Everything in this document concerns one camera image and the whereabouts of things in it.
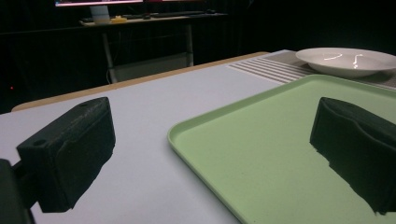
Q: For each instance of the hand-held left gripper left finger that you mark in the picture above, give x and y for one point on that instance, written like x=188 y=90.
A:
x=67 y=149

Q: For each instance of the black keyboard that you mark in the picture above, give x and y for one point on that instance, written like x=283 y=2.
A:
x=177 y=14

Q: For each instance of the striped grey placemat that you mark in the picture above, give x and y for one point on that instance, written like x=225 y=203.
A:
x=277 y=69

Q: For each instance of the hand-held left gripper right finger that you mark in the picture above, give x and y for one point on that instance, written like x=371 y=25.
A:
x=358 y=140

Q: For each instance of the background desk with metal legs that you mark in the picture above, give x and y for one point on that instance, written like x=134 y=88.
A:
x=149 y=40

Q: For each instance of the white shallow bowl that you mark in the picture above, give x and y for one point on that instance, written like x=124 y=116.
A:
x=345 y=63

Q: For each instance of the yellow object on desk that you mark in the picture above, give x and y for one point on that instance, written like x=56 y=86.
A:
x=119 y=20

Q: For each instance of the computer monitor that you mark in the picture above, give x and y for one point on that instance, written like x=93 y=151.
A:
x=99 y=6

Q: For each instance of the green plastic tray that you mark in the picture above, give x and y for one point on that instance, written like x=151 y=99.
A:
x=267 y=149

